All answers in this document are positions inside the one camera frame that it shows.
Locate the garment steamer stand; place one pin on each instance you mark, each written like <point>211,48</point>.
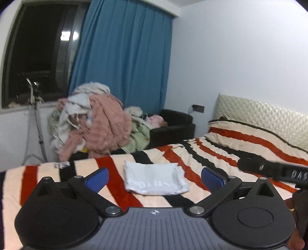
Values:
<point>32,93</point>

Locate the person's right hand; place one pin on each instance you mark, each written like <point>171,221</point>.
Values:
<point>296,244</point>

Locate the pink garment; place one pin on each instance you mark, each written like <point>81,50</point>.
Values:
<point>155,120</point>

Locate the white t-shirt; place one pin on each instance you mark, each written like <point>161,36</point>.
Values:
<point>154,178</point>

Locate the striped pillow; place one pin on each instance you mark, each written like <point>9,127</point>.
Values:
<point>240,141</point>

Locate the dark window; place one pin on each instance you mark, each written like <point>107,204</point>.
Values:
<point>36,48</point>

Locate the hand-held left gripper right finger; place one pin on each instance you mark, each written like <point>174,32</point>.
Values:
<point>211,179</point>

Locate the striped red black blanket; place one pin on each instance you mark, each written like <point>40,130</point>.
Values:
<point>48,173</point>

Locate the quilted beige headboard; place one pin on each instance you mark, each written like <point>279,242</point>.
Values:
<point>264,113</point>

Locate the blue curtain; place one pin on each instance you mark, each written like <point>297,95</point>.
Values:
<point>120,48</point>

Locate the pile of clothes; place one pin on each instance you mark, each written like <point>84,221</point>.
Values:
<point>105,125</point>

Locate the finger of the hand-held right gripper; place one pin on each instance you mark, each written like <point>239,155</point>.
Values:
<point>261,167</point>

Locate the black armchair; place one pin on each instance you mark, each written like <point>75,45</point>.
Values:
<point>173,134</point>

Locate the pale green cloth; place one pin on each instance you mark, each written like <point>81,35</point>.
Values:
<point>139,139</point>

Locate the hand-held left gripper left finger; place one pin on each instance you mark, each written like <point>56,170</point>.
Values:
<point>97,179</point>

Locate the grey-white garment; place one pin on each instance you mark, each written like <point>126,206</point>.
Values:
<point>81,96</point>

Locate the black wall socket plate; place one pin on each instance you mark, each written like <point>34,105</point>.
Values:
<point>198,108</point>

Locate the green floral blanket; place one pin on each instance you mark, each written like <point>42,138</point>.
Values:
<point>51,122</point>

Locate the crumpled white wrapper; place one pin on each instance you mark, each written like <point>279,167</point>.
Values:
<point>61,165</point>

